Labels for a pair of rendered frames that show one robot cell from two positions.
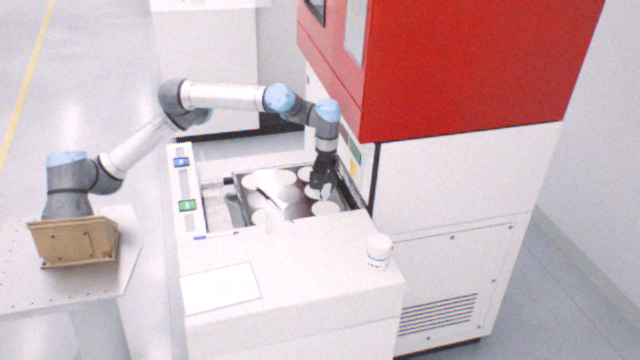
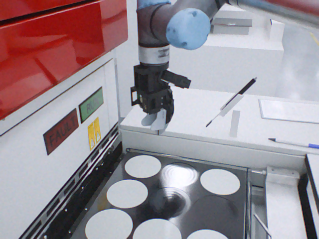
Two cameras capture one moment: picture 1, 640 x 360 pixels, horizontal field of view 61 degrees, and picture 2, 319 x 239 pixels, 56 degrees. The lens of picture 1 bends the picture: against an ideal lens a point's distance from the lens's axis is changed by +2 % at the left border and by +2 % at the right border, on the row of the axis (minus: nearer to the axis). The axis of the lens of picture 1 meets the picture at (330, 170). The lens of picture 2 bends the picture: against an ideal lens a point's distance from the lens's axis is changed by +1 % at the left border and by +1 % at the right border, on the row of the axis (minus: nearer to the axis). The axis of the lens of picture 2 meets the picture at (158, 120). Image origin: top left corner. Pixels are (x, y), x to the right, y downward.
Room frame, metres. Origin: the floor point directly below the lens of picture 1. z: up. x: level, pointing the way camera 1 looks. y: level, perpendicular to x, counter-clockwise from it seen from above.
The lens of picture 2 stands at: (2.01, 0.42, 1.41)
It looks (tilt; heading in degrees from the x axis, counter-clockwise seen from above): 29 degrees down; 215
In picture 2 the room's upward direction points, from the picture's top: straight up
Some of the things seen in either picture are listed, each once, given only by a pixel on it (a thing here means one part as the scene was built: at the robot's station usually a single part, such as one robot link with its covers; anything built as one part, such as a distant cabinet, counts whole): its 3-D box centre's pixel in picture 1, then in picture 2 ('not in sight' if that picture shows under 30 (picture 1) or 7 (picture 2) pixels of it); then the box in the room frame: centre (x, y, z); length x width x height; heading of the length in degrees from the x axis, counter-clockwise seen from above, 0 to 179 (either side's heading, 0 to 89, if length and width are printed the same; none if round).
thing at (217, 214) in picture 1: (217, 215); (285, 231); (1.45, 0.39, 0.87); 0.36 x 0.08 x 0.03; 19
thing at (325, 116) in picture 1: (326, 118); (154, 19); (1.44, 0.02, 1.29); 0.09 x 0.08 x 0.11; 66
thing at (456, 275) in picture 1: (395, 235); not in sight; (1.92, -0.33, 0.41); 0.82 x 0.71 x 0.82; 19
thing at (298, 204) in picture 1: (289, 195); (169, 202); (1.55, 0.14, 0.90); 0.34 x 0.34 x 0.01; 19
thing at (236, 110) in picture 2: (274, 212); (230, 113); (1.29, 0.17, 1.03); 0.06 x 0.04 x 0.13; 109
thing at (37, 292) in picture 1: (73, 266); not in sight; (1.28, 0.84, 0.75); 0.45 x 0.44 x 0.13; 107
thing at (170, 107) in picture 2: not in sight; (165, 107); (1.43, 0.04, 1.07); 0.05 x 0.02 x 0.09; 78
